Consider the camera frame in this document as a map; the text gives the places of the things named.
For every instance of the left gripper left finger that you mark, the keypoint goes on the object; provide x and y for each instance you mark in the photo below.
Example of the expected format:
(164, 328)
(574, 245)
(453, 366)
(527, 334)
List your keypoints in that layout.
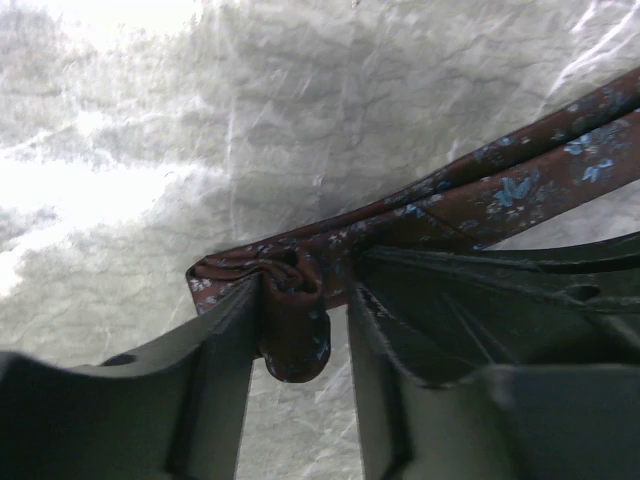
(173, 408)

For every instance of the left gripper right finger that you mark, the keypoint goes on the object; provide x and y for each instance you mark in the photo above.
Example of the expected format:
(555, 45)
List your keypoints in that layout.
(498, 364)

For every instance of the brown blue floral tie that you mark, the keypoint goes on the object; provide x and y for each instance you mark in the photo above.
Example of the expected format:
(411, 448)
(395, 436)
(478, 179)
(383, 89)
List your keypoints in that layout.
(564, 160)

